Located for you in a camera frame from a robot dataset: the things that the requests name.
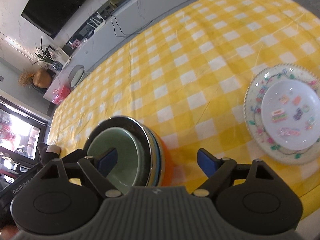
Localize small white sticker plate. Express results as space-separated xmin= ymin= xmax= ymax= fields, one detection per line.
xmin=261 ymin=80 xmax=319 ymax=151

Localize stacked metal and green bowls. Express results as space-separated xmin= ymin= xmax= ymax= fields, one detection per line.
xmin=84 ymin=115 xmax=174 ymax=194

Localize left human hand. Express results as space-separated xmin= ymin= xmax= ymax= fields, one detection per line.
xmin=1 ymin=142 xmax=61 ymax=239

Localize pink box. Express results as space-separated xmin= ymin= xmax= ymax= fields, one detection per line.
xmin=52 ymin=85 xmax=71 ymax=105

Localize large glass patterned plate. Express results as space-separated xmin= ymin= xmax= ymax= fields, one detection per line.
xmin=244 ymin=63 xmax=319 ymax=165

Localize yellow white checkered tablecloth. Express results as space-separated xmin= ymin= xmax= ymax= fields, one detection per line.
xmin=49 ymin=0 xmax=319 ymax=216

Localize brown ceramic vase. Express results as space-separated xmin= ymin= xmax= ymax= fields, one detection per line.
xmin=33 ymin=69 xmax=52 ymax=89

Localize small plant in vase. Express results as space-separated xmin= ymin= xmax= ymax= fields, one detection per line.
xmin=34 ymin=38 xmax=63 ymax=72

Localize white wifi router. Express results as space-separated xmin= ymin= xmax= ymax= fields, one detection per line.
xmin=86 ymin=12 xmax=106 ymax=33

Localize white tv cabinet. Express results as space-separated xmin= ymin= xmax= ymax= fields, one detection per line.
xmin=43 ymin=0 xmax=193 ymax=101

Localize black wall television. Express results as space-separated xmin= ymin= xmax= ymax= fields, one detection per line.
xmin=21 ymin=0 xmax=87 ymax=38

